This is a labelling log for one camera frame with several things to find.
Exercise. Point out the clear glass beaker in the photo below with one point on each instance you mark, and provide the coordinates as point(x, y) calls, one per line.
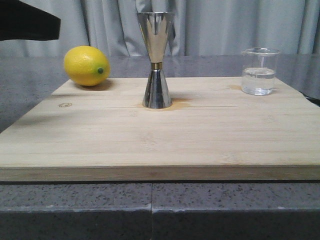
point(259, 70)

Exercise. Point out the grey curtain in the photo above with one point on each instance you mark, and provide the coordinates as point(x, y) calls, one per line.
point(201, 27)

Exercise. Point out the light wooden cutting board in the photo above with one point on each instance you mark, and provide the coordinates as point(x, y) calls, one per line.
point(212, 131)

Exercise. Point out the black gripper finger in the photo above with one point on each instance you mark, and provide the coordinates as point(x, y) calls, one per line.
point(21, 21)

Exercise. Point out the yellow lemon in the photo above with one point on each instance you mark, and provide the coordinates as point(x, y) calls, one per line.
point(86, 65)

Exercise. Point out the steel double jigger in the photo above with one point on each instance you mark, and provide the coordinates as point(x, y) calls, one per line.
point(155, 28)

